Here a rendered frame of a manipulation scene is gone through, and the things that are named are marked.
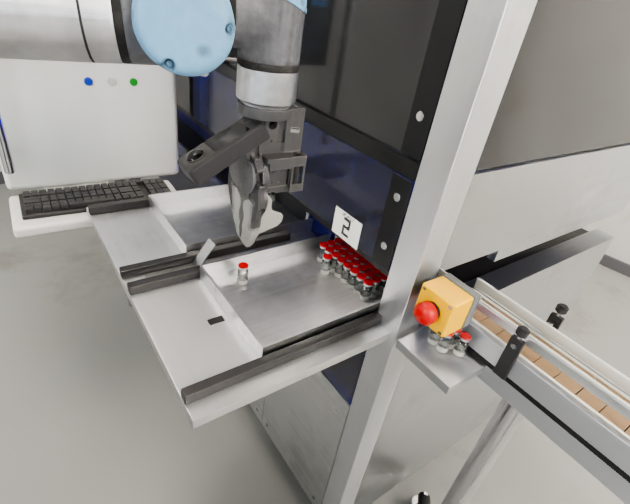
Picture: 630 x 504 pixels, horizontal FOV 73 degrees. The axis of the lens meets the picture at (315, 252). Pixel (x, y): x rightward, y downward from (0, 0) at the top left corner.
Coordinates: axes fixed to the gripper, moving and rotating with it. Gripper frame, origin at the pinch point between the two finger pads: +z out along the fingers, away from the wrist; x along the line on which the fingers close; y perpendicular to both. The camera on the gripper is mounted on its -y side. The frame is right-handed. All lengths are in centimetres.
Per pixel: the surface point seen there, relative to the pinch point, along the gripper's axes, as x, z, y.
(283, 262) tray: 17.9, 21.3, 20.6
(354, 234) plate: 4.2, 7.6, 27.4
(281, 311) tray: 3.5, 21.3, 11.3
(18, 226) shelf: 68, 29, -27
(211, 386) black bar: -8.1, 19.6, -8.3
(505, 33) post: -12.5, -31.6, 29.3
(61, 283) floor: 152, 109, -17
